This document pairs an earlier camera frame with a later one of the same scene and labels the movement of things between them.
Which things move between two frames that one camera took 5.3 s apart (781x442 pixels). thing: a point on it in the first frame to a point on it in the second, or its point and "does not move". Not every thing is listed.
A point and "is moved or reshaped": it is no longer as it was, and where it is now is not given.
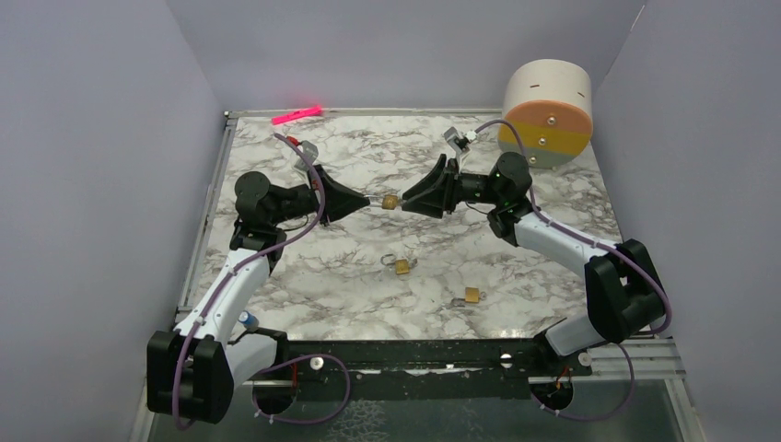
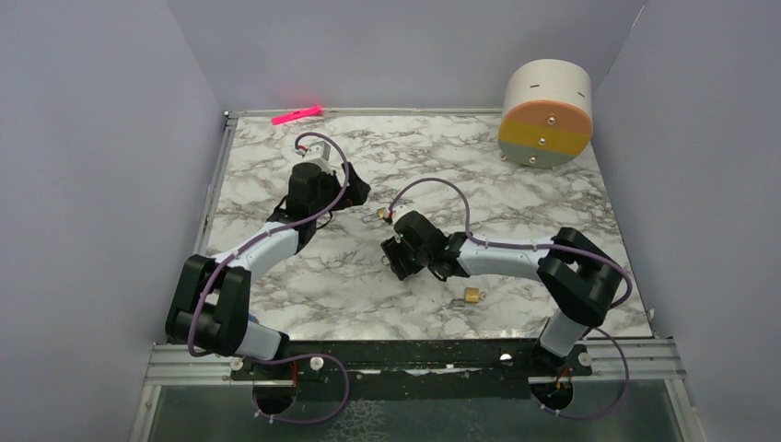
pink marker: [313, 110] does not move
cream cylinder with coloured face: [550, 102] does not move
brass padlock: [389, 202] is moved or reshaped
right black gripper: [435, 202] to [393, 248]
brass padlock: [472, 295] does not move
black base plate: [425, 369] does not move
